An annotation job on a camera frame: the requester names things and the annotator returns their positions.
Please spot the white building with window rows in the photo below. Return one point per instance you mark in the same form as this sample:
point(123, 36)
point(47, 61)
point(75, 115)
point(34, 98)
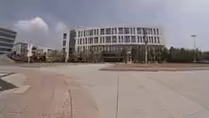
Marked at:
point(116, 37)

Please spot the street lamp pole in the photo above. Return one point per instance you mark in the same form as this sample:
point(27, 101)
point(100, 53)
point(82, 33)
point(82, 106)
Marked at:
point(193, 44)
point(145, 52)

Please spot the low raised earth bed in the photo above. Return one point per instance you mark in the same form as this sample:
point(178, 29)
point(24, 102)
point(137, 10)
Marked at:
point(152, 67)

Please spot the grey stone slab plaza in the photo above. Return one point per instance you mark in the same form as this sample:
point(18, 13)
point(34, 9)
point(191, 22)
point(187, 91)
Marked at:
point(151, 96)

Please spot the pole with sign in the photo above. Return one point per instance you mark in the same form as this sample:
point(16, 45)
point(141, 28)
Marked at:
point(28, 53)

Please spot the row of trees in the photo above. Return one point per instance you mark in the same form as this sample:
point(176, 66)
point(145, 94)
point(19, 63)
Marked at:
point(182, 55)

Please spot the small pale building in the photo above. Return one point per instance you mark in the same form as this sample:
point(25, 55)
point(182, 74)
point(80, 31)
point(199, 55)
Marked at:
point(21, 48)

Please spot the dark glass building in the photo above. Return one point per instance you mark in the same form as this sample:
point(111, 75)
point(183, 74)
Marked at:
point(3, 39)

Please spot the grey sloped wall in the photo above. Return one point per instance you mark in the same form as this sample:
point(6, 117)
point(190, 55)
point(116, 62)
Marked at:
point(0, 60)

